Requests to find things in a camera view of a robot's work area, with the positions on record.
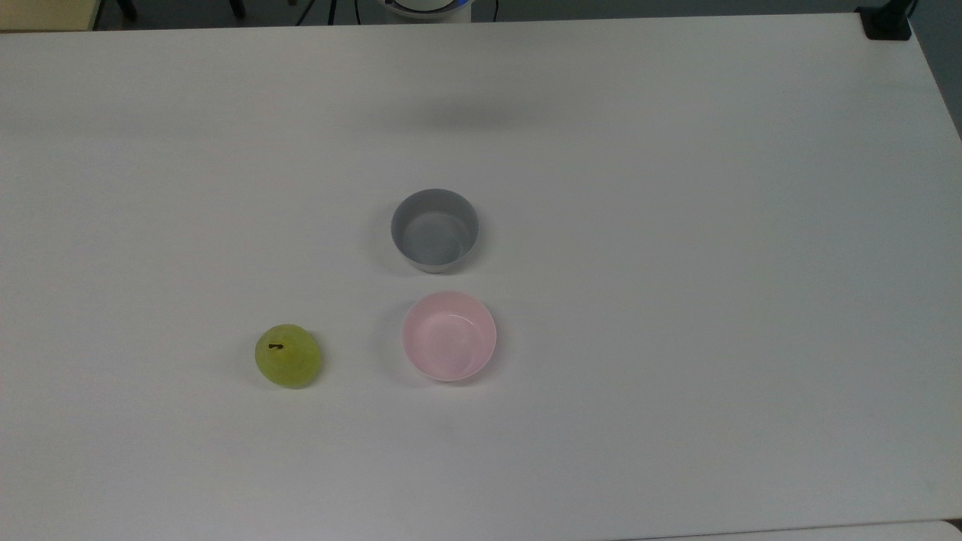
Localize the green apple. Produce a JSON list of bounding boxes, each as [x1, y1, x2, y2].
[[255, 324, 323, 389]]

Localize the grey round bowl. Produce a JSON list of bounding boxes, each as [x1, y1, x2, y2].
[[390, 189, 480, 274]]

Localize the pink bowl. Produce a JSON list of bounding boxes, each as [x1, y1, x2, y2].
[[401, 292, 498, 382]]

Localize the black tripod legs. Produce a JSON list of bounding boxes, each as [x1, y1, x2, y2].
[[295, 0, 340, 26]]

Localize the black table clamp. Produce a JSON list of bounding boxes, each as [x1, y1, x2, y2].
[[856, 0, 918, 41]]

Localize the light wooden furniture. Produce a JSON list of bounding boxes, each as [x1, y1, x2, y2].
[[0, 0, 104, 32]]

